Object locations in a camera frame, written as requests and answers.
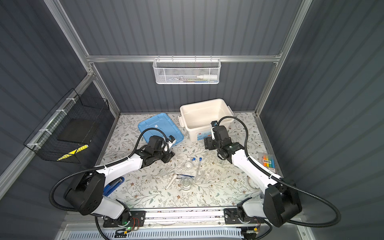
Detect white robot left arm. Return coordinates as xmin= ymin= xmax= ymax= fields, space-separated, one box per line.
xmin=64 ymin=136 xmax=176 ymax=226

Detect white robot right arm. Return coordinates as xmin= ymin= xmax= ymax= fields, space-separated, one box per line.
xmin=204 ymin=121 xmax=302 ymax=227

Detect blue plastic box lid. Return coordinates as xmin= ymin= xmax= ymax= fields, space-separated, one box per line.
xmin=138 ymin=113 xmax=184 ymax=145

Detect blue tweezers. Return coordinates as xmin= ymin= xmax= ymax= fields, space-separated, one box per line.
xmin=176 ymin=174 xmax=195 ymax=178

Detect white plastic storage box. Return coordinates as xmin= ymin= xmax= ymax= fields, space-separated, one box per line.
xmin=179 ymin=99 xmax=234 ymax=142

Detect clear glass flask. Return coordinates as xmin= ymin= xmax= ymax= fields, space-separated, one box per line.
xmin=180 ymin=177 xmax=194 ymax=191

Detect coloured marker set box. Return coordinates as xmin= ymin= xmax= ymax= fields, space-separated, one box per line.
xmin=258 ymin=153 xmax=276 ymax=173

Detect round tape roll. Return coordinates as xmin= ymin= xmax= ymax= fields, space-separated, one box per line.
xmin=246 ymin=177 xmax=260 ymax=191

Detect white bottle in basket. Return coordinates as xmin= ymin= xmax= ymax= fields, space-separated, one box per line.
xmin=197 ymin=75 xmax=219 ymax=82

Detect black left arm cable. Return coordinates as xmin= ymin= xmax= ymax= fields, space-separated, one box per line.
xmin=48 ymin=127 xmax=169 ymax=212

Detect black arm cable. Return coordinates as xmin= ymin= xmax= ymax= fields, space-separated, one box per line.
xmin=217 ymin=115 xmax=342 ymax=228
xmin=48 ymin=127 xmax=169 ymax=212

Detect white wire mesh basket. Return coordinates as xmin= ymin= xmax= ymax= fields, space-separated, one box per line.
xmin=153 ymin=59 xmax=222 ymax=85

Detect black wire mesh basket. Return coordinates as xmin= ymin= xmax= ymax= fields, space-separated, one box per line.
xmin=24 ymin=91 xmax=110 ymax=164

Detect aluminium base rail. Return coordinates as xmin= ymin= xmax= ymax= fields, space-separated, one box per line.
xmin=64 ymin=205 xmax=304 ymax=230

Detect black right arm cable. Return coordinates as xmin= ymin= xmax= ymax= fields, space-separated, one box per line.
xmin=217 ymin=115 xmax=342 ymax=228

